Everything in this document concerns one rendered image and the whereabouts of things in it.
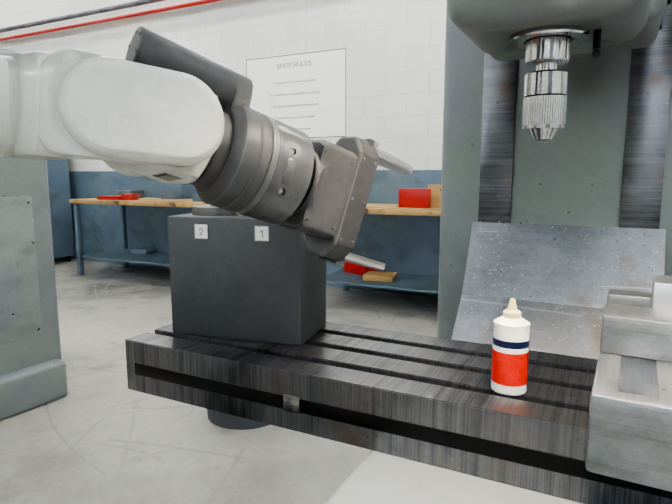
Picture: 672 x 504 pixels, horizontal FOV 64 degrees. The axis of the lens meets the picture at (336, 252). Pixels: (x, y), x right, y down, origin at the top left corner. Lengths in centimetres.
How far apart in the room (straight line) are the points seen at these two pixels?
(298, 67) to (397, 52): 107
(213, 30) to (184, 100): 610
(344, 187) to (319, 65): 517
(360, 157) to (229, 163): 14
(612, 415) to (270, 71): 563
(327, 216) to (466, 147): 62
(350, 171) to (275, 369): 32
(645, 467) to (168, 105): 46
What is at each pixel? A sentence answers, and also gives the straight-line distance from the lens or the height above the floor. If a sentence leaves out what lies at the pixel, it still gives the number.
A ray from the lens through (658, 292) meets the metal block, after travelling 66.
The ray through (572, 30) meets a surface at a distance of 66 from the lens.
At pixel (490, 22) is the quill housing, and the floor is 131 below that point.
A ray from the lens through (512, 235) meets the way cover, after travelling 105.
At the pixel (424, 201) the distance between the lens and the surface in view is 450.
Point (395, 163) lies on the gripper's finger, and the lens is 55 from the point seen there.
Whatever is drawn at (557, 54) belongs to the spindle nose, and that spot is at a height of 128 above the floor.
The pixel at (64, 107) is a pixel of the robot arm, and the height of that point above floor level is 119.
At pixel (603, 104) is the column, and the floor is 127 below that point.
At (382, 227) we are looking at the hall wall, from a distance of 527.
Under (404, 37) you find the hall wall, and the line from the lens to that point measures 534.
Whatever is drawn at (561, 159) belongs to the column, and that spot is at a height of 118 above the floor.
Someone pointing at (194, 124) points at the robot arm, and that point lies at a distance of 40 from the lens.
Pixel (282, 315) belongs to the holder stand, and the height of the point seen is 95.
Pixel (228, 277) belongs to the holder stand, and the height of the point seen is 100.
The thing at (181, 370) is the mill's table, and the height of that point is 87.
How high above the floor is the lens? 115
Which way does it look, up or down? 8 degrees down
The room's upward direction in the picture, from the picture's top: straight up
